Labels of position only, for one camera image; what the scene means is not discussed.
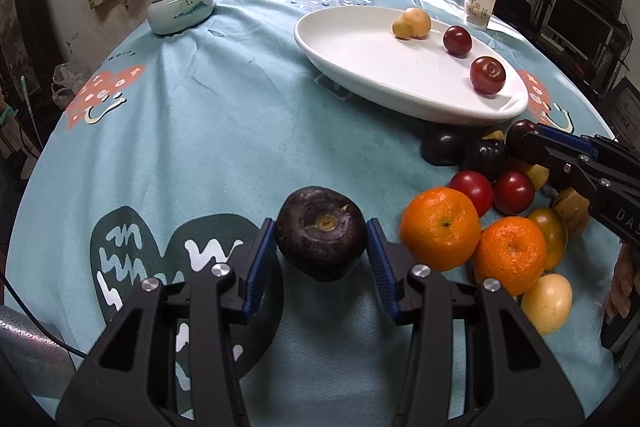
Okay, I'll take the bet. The grey metal pipe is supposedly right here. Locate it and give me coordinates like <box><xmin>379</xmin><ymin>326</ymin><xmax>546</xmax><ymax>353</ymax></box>
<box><xmin>0</xmin><ymin>304</ymin><xmax>76</xmax><ymax>400</ymax></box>

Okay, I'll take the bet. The bright red plum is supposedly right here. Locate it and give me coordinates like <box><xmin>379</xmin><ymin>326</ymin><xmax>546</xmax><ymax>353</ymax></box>
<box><xmin>494</xmin><ymin>170</ymin><xmax>536</xmax><ymax>215</ymax></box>
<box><xmin>449</xmin><ymin>170</ymin><xmax>495</xmax><ymax>218</ymax></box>

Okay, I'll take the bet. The person's right hand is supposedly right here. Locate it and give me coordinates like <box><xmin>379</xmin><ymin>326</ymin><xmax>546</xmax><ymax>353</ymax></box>
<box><xmin>603</xmin><ymin>244</ymin><xmax>638</xmax><ymax>320</ymax></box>

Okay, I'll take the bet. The dark brown round fruit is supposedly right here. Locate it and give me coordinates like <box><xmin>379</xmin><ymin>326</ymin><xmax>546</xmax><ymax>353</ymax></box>
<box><xmin>276</xmin><ymin>187</ymin><xmax>368</xmax><ymax>283</ymax></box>

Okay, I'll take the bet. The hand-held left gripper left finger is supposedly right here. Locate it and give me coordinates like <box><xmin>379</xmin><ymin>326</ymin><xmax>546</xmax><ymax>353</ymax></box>
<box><xmin>57</xmin><ymin>218</ymin><xmax>281</xmax><ymax>427</ymax></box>

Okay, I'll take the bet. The black ribbed appliance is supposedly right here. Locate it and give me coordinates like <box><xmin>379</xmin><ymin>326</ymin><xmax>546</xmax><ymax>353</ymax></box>
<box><xmin>607</xmin><ymin>77</ymin><xmax>640</xmax><ymax>142</ymax></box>

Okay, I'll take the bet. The pale yellow plum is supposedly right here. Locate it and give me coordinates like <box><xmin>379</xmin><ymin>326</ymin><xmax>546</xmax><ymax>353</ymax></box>
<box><xmin>404</xmin><ymin>8</ymin><xmax>432</xmax><ymax>40</ymax></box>

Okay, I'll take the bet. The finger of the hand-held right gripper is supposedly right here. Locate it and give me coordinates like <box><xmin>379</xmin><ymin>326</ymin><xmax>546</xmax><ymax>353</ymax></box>
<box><xmin>515</xmin><ymin>134</ymin><xmax>616</xmax><ymax>208</ymax></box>
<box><xmin>532</xmin><ymin>123</ymin><xmax>618</xmax><ymax>160</ymax></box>

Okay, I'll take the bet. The black computer monitor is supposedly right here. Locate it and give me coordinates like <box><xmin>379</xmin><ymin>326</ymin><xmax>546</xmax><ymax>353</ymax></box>
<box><xmin>545</xmin><ymin>0</ymin><xmax>618</xmax><ymax>52</ymax></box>

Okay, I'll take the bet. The clear plastic bag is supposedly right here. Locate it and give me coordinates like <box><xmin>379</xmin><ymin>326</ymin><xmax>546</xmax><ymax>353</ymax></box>
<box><xmin>51</xmin><ymin>62</ymin><xmax>96</xmax><ymax>108</ymax></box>

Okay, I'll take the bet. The large pale yellow fruit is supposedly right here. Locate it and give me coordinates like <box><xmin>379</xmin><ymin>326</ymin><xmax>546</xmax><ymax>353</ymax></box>
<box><xmin>520</xmin><ymin>273</ymin><xmax>573</xmax><ymax>337</ymax></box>

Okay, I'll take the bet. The light blue printed tablecloth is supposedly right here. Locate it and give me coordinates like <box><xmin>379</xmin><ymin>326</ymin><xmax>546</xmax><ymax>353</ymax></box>
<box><xmin>5</xmin><ymin>0</ymin><xmax>626</xmax><ymax>427</ymax></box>

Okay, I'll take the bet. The orange mandarin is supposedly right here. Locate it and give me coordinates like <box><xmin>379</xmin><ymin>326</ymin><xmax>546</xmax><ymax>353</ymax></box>
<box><xmin>399</xmin><ymin>187</ymin><xmax>482</xmax><ymax>273</ymax></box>
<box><xmin>473</xmin><ymin>217</ymin><xmax>548</xmax><ymax>298</ymax></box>

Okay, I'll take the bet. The white paper cup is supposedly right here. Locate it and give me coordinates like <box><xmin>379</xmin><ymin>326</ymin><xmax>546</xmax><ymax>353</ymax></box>
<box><xmin>463</xmin><ymin>0</ymin><xmax>498</xmax><ymax>30</ymax></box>

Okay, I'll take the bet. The dark red plum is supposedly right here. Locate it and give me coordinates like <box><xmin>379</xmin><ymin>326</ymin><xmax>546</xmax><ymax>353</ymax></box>
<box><xmin>470</xmin><ymin>56</ymin><xmax>507</xmax><ymax>95</ymax></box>
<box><xmin>443</xmin><ymin>25</ymin><xmax>472</xmax><ymax>56</ymax></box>

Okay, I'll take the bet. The large yellow-brown fruit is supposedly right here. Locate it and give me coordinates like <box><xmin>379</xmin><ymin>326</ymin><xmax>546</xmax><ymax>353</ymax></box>
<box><xmin>520</xmin><ymin>162</ymin><xmax>551</xmax><ymax>192</ymax></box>

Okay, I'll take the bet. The dark purple plum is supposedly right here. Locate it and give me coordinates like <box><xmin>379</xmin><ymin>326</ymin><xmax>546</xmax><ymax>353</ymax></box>
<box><xmin>506</xmin><ymin>119</ymin><xmax>541</xmax><ymax>162</ymax></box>
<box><xmin>462</xmin><ymin>138</ymin><xmax>510</xmax><ymax>182</ymax></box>
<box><xmin>421</xmin><ymin>127</ymin><xmax>468</xmax><ymax>166</ymax></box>

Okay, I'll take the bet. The tan striped round fruit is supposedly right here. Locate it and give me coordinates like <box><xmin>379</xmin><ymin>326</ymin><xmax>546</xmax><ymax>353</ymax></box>
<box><xmin>552</xmin><ymin>188</ymin><xmax>592</xmax><ymax>239</ymax></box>

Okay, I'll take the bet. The pale green lidded ceramic jar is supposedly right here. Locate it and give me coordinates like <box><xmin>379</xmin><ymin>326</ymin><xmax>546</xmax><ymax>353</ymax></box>
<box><xmin>146</xmin><ymin>0</ymin><xmax>216</xmax><ymax>36</ymax></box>

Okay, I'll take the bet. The black computer desk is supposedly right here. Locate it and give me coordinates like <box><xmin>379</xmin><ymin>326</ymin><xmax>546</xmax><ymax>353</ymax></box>
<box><xmin>495</xmin><ymin>0</ymin><xmax>640</xmax><ymax>108</ymax></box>

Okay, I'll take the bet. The green-yellow plum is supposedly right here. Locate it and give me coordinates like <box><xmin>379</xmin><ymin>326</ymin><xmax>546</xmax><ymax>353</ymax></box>
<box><xmin>527</xmin><ymin>208</ymin><xmax>568</xmax><ymax>272</ymax></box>

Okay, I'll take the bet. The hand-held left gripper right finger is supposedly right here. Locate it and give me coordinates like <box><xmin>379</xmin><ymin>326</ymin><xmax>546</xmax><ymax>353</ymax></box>
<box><xmin>365</xmin><ymin>218</ymin><xmax>586</xmax><ymax>427</ymax></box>

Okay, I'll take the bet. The white oval plate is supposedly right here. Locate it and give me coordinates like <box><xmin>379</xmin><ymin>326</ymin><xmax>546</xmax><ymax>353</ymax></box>
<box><xmin>293</xmin><ymin>4</ymin><xmax>529</xmax><ymax>125</ymax></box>

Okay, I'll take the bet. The black cable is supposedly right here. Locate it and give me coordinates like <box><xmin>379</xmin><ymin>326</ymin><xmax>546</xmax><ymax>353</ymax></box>
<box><xmin>0</xmin><ymin>272</ymin><xmax>87</xmax><ymax>356</ymax></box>

